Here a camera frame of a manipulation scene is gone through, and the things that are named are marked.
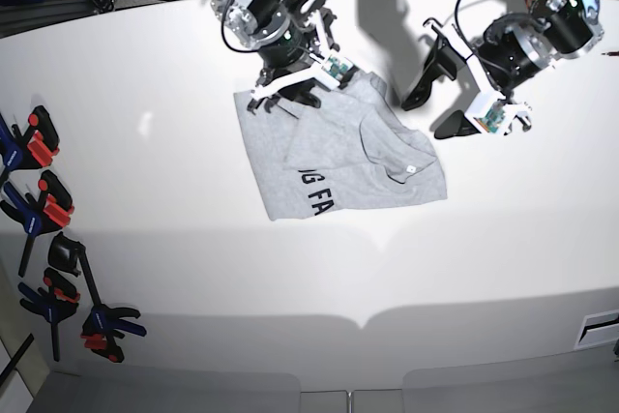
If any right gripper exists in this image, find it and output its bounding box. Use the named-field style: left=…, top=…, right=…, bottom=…
left=247, top=8, right=356, bottom=114

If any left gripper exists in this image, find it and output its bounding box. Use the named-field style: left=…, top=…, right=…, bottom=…
left=400, top=18, right=535, bottom=139

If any grey T-shirt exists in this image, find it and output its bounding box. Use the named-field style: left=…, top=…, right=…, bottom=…
left=234, top=71, right=447, bottom=221

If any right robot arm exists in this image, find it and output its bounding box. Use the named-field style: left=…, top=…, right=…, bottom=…
left=208, top=0, right=355, bottom=112

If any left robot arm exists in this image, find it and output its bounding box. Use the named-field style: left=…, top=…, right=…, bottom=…
left=400, top=0, right=604, bottom=139

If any blue red clamp upper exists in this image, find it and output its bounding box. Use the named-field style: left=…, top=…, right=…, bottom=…
left=1, top=105, right=60, bottom=185

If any blue red clamp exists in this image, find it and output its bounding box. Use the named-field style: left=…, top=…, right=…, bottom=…
left=80, top=304, right=147, bottom=364
left=17, top=267, right=81, bottom=362
left=1, top=169, right=74, bottom=278
left=1, top=105, right=60, bottom=185

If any blue red clamp middle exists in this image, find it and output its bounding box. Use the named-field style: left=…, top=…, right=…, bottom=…
left=1, top=169, right=74, bottom=278

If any blue red clamp bottom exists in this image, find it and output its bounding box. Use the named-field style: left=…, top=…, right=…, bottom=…
left=80, top=304, right=147, bottom=364

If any blue red clamp lower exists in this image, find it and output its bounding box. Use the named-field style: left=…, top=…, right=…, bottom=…
left=17, top=267, right=81, bottom=362

